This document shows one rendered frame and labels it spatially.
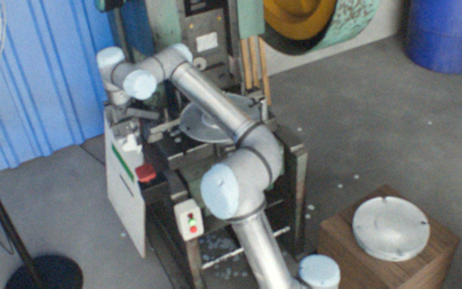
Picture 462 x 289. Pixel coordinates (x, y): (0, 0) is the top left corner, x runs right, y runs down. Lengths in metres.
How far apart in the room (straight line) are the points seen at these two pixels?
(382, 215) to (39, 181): 1.93
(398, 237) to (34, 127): 2.08
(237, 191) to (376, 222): 0.92
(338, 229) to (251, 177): 0.86
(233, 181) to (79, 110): 2.01
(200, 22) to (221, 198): 0.69
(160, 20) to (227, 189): 0.62
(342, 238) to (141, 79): 1.03
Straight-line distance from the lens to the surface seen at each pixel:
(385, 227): 1.93
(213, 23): 1.65
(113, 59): 1.36
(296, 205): 2.02
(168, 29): 1.54
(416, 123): 3.14
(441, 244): 1.98
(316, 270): 1.41
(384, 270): 1.85
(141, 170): 1.64
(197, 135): 1.71
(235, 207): 1.14
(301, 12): 1.80
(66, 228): 2.64
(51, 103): 2.98
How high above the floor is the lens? 1.81
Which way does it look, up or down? 39 degrees down
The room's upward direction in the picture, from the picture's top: 6 degrees counter-clockwise
